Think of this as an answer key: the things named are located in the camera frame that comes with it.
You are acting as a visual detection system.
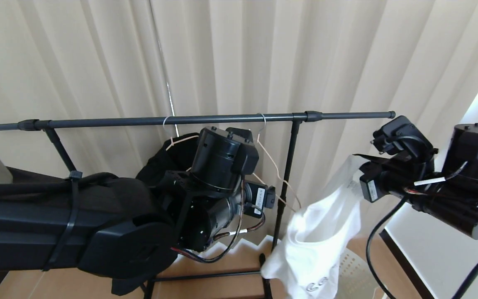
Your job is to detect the beige curtain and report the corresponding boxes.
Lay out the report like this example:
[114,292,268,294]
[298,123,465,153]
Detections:
[0,0,478,250]

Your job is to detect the white garment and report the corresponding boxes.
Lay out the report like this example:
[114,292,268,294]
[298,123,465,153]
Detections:
[261,154,366,299]

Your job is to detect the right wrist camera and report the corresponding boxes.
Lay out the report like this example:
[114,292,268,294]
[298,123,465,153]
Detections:
[371,115,439,167]

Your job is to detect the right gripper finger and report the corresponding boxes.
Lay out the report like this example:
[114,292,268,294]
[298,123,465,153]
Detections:
[354,154,391,165]

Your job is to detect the black clothes rack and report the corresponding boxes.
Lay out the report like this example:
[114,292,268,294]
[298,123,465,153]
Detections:
[0,110,396,299]

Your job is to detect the white laundry basket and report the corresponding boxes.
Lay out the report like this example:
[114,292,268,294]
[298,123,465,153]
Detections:
[337,247,389,299]

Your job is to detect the pink clothes hanger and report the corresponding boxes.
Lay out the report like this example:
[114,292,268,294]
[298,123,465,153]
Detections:
[162,116,200,151]
[249,113,302,211]

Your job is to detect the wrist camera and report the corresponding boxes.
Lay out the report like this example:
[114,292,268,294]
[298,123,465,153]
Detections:
[224,127,260,176]
[371,115,439,167]

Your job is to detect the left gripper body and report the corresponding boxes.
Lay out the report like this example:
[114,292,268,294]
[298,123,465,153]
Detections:
[206,183,277,238]

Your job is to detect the black shorts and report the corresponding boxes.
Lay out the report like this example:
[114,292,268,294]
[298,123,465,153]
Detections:
[110,133,206,297]

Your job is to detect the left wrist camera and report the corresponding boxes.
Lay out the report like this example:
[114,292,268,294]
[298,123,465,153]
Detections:
[224,127,260,176]

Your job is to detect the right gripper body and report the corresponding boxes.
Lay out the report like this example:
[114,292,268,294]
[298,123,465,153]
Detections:
[359,163,478,240]

